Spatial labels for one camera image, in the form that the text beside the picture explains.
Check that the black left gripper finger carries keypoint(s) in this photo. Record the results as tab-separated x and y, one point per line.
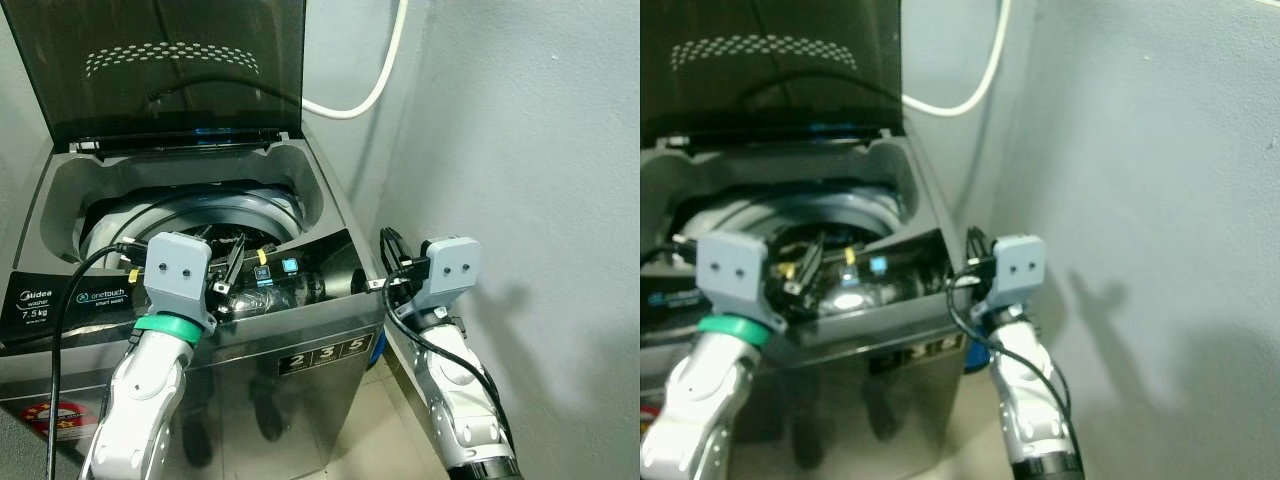
784	252
216	251
815	262
238	262

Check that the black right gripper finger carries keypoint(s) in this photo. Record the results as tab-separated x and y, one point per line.
985	245
385	250
971	250
398	245

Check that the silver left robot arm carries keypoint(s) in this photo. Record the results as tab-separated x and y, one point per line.
145	400
700	410

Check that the grey top-load washing machine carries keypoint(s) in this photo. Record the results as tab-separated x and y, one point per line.
300	420
860	430

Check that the round washer drum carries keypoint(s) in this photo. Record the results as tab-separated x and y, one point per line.
800	212
200	210

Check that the black number sticker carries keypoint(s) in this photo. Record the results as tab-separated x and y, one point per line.
325	356

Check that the dark tinted washer lid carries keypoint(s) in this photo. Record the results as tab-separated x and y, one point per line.
770	100
150	100

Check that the red round washer sticker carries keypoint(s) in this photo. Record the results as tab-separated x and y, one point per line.
648	418
60	420

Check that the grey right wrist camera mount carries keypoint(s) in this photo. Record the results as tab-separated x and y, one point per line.
1018	265
450	265

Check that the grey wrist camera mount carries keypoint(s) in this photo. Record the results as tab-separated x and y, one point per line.
1018	265
730	275
450	265
178	270

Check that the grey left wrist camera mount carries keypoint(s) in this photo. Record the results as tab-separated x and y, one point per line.
178	270
730	275

